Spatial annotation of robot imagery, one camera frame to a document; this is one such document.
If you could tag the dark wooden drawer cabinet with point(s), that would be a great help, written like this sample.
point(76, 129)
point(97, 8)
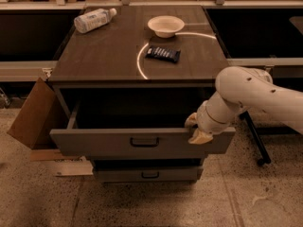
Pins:
point(108, 68)

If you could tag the black wheeled stand leg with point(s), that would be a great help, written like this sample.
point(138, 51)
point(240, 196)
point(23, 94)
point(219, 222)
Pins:
point(265, 158)

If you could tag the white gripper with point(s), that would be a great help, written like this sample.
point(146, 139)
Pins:
point(204, 122)

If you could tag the grey bottom drawer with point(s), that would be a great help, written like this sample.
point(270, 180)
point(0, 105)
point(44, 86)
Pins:
point(149, 174)

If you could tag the brown cardboard box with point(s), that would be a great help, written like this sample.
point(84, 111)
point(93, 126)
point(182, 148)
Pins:
point(40, 113)

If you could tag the dark blue snack bar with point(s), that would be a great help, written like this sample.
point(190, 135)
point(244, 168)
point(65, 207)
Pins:
point(163, 54)

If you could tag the clear plastic water bottle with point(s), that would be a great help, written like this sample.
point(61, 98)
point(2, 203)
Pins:
point(94, 19)

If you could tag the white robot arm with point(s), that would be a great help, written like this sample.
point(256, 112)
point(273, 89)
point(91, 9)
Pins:
point(237, 89)

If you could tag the grey middle drawer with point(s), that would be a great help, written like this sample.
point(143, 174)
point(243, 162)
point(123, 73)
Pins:
point(99, 158)

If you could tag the white bowl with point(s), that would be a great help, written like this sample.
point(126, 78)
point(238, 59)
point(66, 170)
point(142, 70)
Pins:
point(165, 26)

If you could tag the white paper on floor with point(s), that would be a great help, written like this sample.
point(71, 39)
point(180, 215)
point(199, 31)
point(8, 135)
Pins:
point(70, 167)

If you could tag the grey top drawer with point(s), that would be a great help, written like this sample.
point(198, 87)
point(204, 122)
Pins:
point(115, 133)

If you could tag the grey drawer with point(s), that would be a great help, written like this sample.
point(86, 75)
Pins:
point(99, 158)
point(115, 133)
point(149, 174)

